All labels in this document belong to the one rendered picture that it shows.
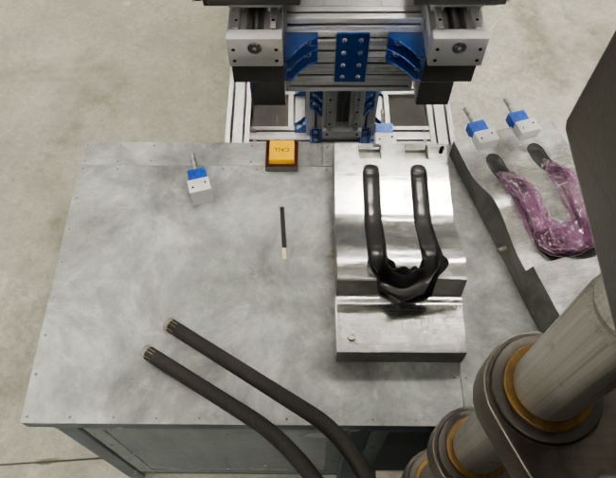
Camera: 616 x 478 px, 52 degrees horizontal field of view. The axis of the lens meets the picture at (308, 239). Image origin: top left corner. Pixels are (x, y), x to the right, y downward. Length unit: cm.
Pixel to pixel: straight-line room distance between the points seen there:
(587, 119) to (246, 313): 112
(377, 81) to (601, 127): 157
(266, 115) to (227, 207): 99
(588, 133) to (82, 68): 284
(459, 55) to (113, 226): 93
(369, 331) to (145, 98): 184
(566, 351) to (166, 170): 126
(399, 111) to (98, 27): 151
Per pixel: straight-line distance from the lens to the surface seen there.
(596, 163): 31
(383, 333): 129
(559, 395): 51
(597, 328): 42
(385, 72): 184
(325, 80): 185
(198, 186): 148
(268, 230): 146
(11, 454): 229
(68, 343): 143
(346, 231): 134
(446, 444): 80
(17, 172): 279
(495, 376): 56
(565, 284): 137
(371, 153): 151
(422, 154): 153
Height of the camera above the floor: 206
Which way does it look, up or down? 60 degrees down
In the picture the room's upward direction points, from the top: straight up
